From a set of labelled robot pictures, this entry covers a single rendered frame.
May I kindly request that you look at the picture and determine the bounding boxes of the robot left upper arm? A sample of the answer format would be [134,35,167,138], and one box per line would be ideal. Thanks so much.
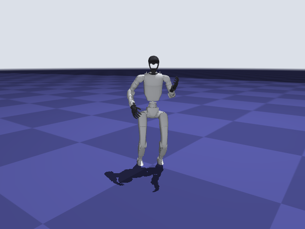
[163,75,172,98]

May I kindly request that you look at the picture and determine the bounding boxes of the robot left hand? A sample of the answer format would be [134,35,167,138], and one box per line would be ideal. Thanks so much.
[170,76,179,92]

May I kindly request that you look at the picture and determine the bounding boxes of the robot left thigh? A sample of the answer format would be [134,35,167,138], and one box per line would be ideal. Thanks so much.
[158,111,168,149]

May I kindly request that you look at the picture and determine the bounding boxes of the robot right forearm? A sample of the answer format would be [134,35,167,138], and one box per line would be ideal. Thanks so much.
[127,89,135,106]

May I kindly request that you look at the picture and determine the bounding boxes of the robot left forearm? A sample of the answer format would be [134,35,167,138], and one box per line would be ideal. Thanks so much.
[169,87,175,97]

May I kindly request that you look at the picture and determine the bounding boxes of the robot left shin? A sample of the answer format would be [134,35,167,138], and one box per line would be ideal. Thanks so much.
[158,146,167,159]

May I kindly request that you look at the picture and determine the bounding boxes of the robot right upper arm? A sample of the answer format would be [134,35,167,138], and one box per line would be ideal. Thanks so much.
[129,74,144,95]

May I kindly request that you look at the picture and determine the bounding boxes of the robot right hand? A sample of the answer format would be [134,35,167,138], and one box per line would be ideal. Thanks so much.
[130,102,141,119]

